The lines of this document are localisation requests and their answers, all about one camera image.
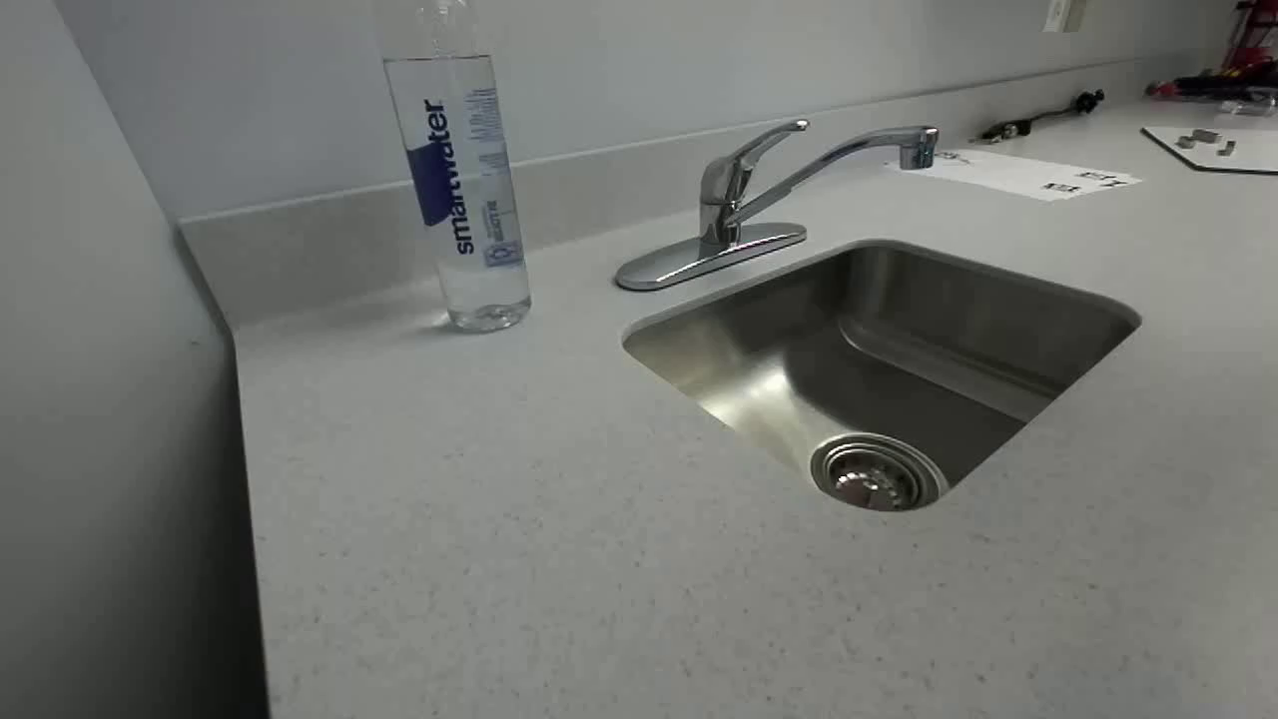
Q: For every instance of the metal sink drain strainer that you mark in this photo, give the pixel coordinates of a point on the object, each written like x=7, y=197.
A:
x=870, y=476

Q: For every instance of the red and black device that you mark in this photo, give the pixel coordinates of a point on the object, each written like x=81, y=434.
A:
x=1250, y=42

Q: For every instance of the clear smartwater plastic bottle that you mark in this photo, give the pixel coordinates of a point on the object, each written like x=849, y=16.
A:
x=459, y=266

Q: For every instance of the paper at right edge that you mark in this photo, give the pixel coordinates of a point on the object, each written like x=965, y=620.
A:
x=1250, y=155

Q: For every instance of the chrome faucet base plate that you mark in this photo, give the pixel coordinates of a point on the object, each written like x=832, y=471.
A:
x=652, y=267

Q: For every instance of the stainless steel sink basin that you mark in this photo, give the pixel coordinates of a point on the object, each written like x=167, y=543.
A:
x=930, y=334

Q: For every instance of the white paper sheet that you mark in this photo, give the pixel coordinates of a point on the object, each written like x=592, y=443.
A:
x=1022, y=173

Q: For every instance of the small grey metal part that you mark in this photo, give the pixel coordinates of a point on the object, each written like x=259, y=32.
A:
x=1195, y=135
x=1228, y=145

